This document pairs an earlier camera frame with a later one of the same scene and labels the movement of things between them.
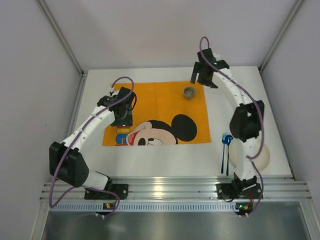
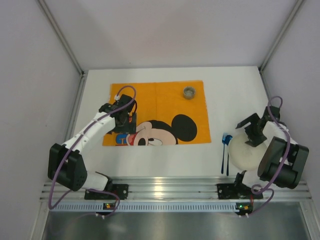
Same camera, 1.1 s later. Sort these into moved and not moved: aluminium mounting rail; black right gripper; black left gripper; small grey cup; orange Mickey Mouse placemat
Moved: black right gripper; black left gripper
Not moved: small grey cup; orange Mickey Mouse placemat; aluminium mounting rail
